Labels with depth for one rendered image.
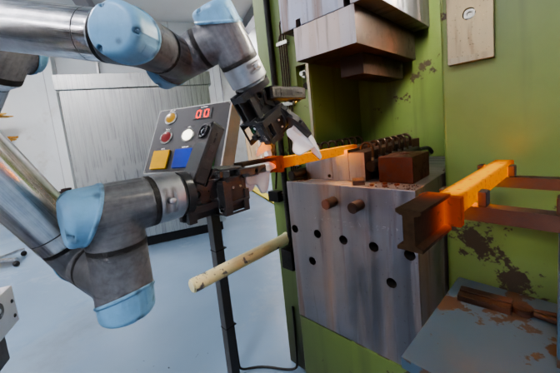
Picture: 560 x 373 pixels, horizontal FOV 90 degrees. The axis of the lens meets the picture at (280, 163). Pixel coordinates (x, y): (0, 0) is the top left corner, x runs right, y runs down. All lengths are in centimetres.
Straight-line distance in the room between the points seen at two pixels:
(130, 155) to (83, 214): 280
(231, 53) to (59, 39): 24
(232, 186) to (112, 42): 27
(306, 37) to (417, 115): 56
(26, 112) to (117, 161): 453
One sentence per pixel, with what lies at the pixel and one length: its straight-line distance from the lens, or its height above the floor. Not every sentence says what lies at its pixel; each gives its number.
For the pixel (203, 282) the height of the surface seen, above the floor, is 63.
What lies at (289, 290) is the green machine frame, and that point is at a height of 37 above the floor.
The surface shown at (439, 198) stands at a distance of 36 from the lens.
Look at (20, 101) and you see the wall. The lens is 764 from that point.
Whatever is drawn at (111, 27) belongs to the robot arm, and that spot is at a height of 122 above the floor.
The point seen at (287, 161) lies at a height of 100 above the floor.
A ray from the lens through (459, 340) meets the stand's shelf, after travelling 63.
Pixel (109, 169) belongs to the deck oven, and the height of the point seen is 86.
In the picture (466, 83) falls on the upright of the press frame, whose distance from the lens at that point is 83.
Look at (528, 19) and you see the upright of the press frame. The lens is 84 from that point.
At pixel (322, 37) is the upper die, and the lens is 85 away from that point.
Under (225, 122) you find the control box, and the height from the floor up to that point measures 112.
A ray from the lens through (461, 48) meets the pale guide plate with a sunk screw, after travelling 82.
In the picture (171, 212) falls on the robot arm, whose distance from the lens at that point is 45.
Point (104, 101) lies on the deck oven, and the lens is 325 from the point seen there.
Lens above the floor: 107
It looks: 7 degrees down
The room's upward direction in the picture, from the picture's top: 6 degrees counter-clockwise
